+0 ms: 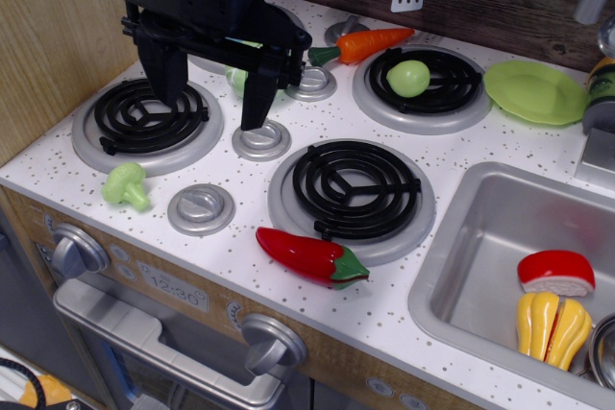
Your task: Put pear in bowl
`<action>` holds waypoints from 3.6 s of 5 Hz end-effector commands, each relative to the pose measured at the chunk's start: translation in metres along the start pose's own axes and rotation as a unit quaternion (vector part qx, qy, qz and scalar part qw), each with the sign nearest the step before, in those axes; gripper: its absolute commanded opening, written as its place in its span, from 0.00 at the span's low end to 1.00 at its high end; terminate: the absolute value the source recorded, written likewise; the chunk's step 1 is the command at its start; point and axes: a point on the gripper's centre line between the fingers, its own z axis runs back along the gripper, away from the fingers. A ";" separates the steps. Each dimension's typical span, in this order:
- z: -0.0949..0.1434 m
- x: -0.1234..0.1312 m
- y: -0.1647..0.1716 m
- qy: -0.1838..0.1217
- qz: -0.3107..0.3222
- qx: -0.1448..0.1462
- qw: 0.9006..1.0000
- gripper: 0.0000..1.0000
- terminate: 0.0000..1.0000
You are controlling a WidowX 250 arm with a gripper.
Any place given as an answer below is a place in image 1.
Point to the green toy broccoli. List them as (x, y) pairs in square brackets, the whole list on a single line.
[(124, 184)]

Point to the orange toy carrot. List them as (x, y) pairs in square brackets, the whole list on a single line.
[(358, 46)]

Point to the black front left burner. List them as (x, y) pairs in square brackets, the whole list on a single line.
[(127, 123)]

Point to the silver oven knob right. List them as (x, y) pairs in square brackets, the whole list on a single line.
[(271, 344)]

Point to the silver pot in sink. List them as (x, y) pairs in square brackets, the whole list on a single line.
[(601, 352)]

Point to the light green plate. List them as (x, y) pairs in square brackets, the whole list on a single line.
[(535, 92)]

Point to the red toy chili pepper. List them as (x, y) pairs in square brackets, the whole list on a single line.
[(322, 262)]

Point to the black back right burner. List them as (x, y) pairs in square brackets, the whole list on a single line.
[(454, 100)]

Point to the orange object bottom left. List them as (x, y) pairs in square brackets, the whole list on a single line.
[(54, 392)]

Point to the silver stovetop knob middle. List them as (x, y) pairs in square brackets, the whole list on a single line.
[(272, 140)]

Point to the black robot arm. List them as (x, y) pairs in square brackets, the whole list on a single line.
[(250, 35)]

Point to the green toy pear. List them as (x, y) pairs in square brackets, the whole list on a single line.
[(409, 78)]

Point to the silver sink basin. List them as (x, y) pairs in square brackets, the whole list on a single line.
[(467, 289)]

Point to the silver faucet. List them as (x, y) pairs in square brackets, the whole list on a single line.
[(588, 12)]

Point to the black front right burner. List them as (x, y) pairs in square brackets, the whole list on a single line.
[(368, 197)]

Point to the silver oven door handle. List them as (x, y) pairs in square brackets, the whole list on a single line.
[(138, 333)]

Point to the red toy cheese wedge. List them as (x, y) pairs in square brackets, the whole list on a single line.
[(564, 273)]

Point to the silver oven knob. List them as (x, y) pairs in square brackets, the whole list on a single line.
[(77, 252), (271, 344)]

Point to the silver stovetop knob front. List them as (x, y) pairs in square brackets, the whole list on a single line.
[(201, 209)]

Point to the silver stovetop knob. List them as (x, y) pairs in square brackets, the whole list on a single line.
[(317, 84), (201, 209), (350, 25), (272, 140)]

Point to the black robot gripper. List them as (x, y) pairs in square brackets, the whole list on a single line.
[(165, 32)]

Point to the silver stovetop knob back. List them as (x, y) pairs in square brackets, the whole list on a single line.
[(317, 84)]

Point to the yellow green can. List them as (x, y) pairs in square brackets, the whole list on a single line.
[(599, 113)]

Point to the silver stovetop knob rear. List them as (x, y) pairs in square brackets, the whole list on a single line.
[(350, 25)]

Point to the green toy cabbage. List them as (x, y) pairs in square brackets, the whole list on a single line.
[(236, 78)]

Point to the silver oven knob left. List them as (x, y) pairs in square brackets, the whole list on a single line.
[(77, 252)]

